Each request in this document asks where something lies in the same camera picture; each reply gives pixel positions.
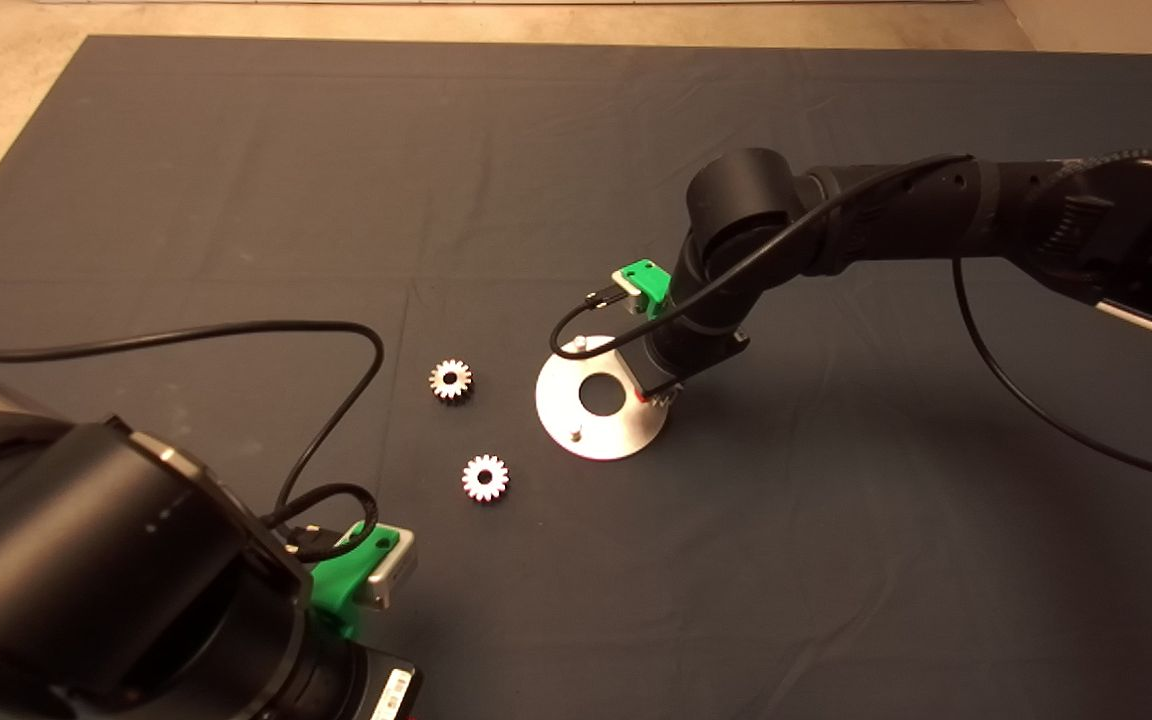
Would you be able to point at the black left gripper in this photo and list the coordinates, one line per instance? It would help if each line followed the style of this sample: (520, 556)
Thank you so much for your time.
(381, 690)

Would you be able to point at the round metal carrier plate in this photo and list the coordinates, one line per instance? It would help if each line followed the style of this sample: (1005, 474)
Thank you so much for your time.
(561, 400)

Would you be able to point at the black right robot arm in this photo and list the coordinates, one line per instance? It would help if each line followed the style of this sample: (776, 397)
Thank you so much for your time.
(936, 215)

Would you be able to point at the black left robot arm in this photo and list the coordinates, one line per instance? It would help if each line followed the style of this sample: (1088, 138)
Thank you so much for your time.
(86, 560)

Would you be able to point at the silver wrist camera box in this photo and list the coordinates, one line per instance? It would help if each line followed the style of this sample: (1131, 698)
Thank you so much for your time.
(391, 575)
(626, 290)

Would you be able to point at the green left camera mount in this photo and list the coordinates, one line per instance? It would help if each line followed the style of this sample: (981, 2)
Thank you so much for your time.
(336, 590)

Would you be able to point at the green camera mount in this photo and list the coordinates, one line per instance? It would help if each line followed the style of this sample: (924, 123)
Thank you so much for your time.
(336, 590)
(651, 285)

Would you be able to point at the green right camera mount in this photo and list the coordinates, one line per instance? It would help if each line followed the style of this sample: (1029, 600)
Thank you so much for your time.
(651, 285)

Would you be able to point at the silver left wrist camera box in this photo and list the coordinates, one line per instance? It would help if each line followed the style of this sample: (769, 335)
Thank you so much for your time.
(391, 575)

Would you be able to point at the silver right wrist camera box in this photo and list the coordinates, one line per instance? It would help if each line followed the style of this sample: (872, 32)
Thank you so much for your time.
(626, 290)

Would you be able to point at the dark grey table cloth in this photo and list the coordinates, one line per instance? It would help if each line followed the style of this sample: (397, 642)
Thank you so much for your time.
(836, 550)

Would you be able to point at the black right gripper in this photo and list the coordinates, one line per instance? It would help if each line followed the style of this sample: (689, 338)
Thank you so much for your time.
(691, 355)

